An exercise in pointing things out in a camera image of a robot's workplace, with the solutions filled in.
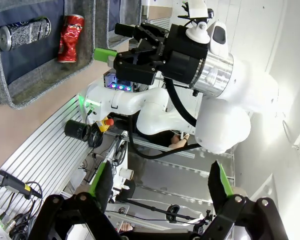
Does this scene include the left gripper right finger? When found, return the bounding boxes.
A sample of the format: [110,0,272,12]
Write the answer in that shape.
[202,159,290,240]

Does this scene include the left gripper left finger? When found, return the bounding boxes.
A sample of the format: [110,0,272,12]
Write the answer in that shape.
[27,161,121,240]

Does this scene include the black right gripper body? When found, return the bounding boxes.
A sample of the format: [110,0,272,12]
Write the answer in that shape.
[153,23,211,85]

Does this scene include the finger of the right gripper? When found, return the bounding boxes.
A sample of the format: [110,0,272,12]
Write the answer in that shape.
[114,21,170,51]
[93,46,165,86]

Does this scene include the crushed red soda can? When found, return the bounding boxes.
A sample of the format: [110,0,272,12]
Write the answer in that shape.
[56,14,85,64]

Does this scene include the crushed dark soda can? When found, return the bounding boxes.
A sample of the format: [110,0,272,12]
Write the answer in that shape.
[0,16,52,52]

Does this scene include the computer with glowing fans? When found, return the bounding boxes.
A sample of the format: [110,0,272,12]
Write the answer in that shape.
[103,71,135,92]

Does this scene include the grey fabric basket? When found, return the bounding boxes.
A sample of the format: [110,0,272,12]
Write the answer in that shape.
[0,0,96,110]
[94,0,143,50]

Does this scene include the yellow emergency stop button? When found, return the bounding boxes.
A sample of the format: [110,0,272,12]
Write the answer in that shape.
[96,117,115,133]

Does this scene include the small white cup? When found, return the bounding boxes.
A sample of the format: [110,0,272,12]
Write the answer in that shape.
[119,167,135,180]

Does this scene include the black handheld scanner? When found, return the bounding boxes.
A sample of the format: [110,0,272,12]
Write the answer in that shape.
[0,169,43,200]

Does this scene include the aluminium profile base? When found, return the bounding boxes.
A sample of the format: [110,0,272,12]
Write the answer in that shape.
[0,94,94,201]

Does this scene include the black microphone stand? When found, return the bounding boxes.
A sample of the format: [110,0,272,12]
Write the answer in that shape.
[116,194,216,226]

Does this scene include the black cylindrical holder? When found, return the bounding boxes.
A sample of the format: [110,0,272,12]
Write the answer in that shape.
[64,119,92,142]

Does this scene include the person behind robot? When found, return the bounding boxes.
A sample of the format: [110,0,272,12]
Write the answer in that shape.
[139,131,192,151]

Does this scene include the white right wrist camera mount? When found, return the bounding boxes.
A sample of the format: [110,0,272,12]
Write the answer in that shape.
[178,0,215,44]

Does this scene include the tangled black cables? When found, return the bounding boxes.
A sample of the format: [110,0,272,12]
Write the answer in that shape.
[4,199,42,240]

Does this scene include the coiled black cable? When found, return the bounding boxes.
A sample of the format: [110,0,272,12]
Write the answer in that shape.
[87,124,105,149]

